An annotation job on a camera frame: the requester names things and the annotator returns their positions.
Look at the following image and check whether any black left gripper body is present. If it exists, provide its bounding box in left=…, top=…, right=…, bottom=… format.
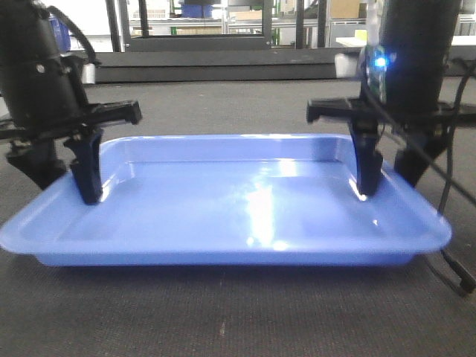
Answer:
left=1, top=100, right=142, bottom=149

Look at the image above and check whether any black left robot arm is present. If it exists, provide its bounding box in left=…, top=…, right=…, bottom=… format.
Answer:
left=1, top=1, right=142, bottom=205

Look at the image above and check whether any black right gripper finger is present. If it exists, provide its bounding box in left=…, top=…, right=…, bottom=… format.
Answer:
left=350, top=119, right=383, bottom=196
left=393, top=132, right=448, bottom=187

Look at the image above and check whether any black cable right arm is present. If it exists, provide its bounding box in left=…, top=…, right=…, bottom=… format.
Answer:
left=356, top=46, right=476, bottom=298

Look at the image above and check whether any blue plastic tray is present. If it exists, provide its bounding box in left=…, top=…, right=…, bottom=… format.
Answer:
left=1, top=134, right=452, bottom=266

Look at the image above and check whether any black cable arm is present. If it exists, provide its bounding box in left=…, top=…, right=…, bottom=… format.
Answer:
left=44, top=4, right=101, bottom=68
left=356, top=46, right=476, bottom=298

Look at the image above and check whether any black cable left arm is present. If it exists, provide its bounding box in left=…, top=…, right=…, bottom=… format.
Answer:
left=44, top=4, right=101, bottom=68

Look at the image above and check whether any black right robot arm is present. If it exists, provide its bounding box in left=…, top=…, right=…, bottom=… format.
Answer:
left=306, top=1, right=475, bottom=196

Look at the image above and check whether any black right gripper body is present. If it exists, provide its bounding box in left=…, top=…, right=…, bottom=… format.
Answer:
left=306, top=97, right=475, bottom=136

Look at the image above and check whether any black metal frame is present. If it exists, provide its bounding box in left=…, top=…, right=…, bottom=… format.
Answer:
left=105, top=0, right=328, bottom=53

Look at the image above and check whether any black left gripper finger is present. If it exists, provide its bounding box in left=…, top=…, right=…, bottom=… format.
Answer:
left=6, top=141, right=67, bottom=190
left=64, top=129, right=103, bottom=205

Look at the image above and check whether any yellow box on table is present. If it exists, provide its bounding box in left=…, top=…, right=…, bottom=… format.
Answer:
left=354, top=29, right=367, bottom=42

